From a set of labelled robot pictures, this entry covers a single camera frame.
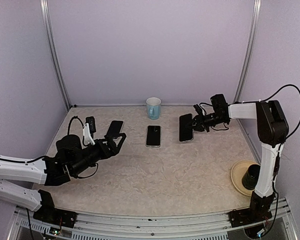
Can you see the light blue ceramic mug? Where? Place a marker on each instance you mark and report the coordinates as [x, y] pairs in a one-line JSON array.
[[153, 105]]

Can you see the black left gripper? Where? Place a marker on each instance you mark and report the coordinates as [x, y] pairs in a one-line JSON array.
[[113, 151]]

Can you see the lavender silicone phone case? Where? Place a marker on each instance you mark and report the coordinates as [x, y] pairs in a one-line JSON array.
[[122, 123]]

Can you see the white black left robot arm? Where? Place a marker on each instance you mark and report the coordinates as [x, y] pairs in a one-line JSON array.
[[69, 162]]

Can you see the purple-edged black smartphone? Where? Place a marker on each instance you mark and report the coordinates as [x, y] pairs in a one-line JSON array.
[[115, 127]]

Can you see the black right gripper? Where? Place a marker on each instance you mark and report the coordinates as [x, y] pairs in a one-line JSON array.
[[201, 124]]

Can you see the right aluminium corner post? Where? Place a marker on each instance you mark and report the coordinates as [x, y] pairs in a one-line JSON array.
[[249, 50]]

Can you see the dark green mug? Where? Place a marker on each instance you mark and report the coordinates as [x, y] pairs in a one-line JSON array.
[[251, 176]]

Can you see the left aluminium corner post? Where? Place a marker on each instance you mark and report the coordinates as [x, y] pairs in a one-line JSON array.
[[53, 52]]

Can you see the beige round plate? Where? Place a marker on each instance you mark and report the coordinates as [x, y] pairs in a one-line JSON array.
[[237, 173]]

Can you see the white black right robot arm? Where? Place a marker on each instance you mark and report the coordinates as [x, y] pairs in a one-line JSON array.
[[272, 130]]

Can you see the aluminium corner post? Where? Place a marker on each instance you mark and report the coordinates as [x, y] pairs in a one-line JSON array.
[[53, 52], [249, 50]]

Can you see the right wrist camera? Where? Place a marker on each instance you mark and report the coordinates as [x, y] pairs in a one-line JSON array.
[[199, 110]]

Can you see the aluminium front rail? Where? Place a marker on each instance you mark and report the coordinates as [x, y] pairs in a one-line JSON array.
[[98, 226]]

